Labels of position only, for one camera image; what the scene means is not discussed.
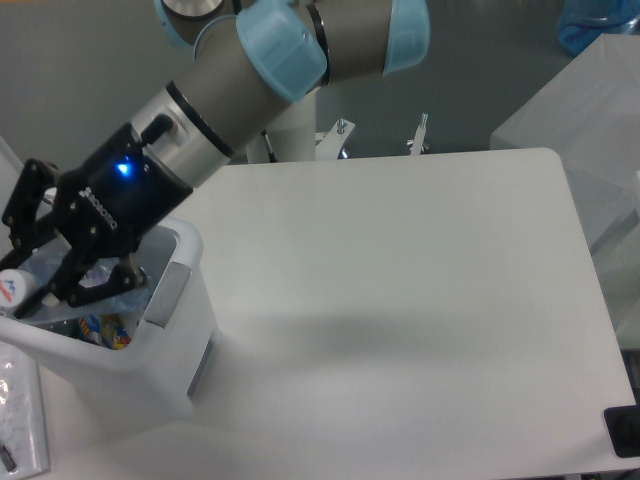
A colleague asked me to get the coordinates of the black device at table edge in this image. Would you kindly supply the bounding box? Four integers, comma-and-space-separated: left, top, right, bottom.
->
604, 405, 639, 458

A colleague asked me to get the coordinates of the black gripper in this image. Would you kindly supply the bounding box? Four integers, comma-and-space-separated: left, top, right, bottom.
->
1, 122, 193, 319

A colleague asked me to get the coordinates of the colourful snack wrapper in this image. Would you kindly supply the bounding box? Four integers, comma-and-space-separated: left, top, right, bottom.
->
78, 314, 132, 350

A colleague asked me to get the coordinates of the clear plastic sheet tray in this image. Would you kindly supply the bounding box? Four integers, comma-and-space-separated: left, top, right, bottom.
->
1, 343, 50, 479

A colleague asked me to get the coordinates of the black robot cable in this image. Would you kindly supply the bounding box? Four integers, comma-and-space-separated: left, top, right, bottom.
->
261, 129, 279, 164

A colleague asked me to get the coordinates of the crushed clear plastic bottle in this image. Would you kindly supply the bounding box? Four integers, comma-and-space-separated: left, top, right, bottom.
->
1, 238, 167, 325

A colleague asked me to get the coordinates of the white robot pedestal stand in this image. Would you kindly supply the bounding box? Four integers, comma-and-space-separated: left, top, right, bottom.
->
244, 89, 431, 164

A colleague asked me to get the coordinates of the blue plastic bag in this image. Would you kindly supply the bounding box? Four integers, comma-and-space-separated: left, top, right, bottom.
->
556, 0, 639, 57

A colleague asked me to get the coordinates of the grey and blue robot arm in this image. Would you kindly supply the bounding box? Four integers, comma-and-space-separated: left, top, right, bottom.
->
1, 1, 431, 319

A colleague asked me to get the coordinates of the white trash can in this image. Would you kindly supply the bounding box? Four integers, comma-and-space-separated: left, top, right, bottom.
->
1, 217, 219, 421

